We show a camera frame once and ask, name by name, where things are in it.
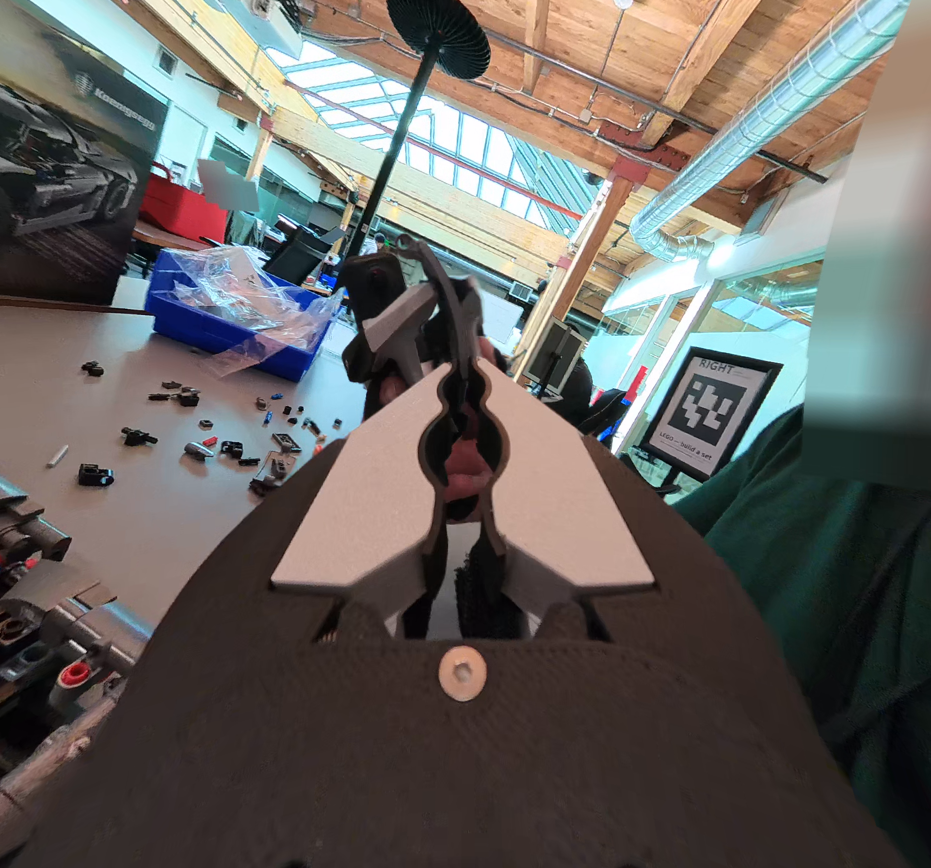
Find partly built lego car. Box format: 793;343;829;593
0;475;155;821

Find scattered loose lego pieces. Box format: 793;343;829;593
46;359;344;500

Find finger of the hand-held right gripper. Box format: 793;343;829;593
360;283;439;389

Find dark grey curved lego panel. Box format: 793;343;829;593
396;237;490;382

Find person's right hand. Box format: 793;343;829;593
378;372;503;503

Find lego set box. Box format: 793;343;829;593
0;0;170;307

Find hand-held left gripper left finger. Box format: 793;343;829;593
271;363;457;619

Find black ribbed disc pole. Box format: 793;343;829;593
355;0;493;284

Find person's green sweater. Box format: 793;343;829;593
673;403;931;868

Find black office chair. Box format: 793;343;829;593
263;224;349;289

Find red tool case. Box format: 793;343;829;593
138;161;231;244

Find silver ventilation duct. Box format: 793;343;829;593
629;0;931;263

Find black computer monitor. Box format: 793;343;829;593
522;316;585;395

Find white ceiling unit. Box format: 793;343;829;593
209;0;305;60

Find framed black white marker sign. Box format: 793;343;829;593
639;347;784;498

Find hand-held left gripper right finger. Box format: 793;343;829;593
471;359;657;618

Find blue plastic bin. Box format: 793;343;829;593
144;249;337;384

